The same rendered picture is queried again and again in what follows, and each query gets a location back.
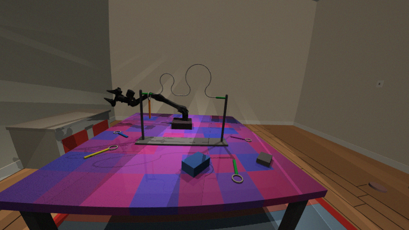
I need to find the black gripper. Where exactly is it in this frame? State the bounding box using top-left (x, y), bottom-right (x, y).
top-left (104, 87), bottom-right (125, 107)

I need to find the blue rectangular block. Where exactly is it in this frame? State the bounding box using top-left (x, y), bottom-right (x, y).
top-left (181, 152), bottom-right (210, 178)

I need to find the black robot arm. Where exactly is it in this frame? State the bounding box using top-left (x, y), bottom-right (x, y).
top-left (124, 89), bottom-right (189, 121)

